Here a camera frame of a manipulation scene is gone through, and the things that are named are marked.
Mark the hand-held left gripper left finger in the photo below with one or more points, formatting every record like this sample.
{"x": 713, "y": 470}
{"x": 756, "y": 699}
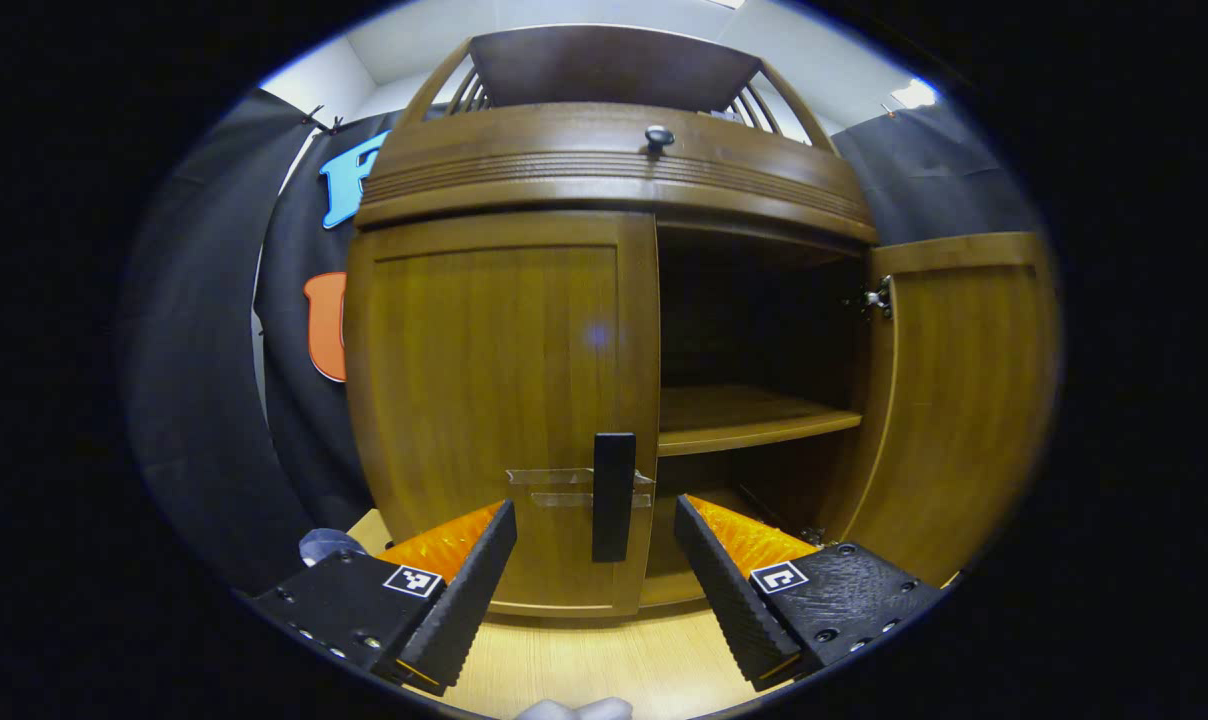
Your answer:
{"x": 469, "y": 590}

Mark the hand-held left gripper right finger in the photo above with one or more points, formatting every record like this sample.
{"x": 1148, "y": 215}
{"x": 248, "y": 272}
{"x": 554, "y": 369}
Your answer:
{"x": 729, "y": 600}

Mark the black backdrop cloth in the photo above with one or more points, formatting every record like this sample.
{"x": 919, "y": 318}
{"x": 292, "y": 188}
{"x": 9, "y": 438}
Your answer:
{"x": 194, "y": 400}

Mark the brown wooden shoe cabinet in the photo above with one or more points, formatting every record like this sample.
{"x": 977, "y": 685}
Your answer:
{"x": 564, "y": 190}

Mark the wooden inner cabinet shelf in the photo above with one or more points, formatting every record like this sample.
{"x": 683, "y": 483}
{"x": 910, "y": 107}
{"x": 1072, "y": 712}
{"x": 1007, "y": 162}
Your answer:
{"x": 744, "y": 415}

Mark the metal door hinge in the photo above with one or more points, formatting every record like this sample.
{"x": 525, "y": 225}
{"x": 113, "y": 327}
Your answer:
{"x": 814, "y": 535}
{"x": 874, "y": 298}

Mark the dark round drawer knob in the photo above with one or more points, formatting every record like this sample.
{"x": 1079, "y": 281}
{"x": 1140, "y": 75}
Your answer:
{"x": 659, "y": 138}

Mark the wooden cabinet drawer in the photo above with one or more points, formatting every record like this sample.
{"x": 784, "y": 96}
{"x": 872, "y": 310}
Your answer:
{"x": 524, "y": 150}

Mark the wooden shoe cabinet door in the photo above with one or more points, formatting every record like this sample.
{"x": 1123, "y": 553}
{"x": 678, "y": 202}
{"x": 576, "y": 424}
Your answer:
{"x": 484, "y": 380}
{"x": 964, "y": 420}

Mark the penguin plush toy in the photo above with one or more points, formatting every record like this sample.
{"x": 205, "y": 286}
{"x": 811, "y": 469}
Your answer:
{"x": 326, "y": 545}

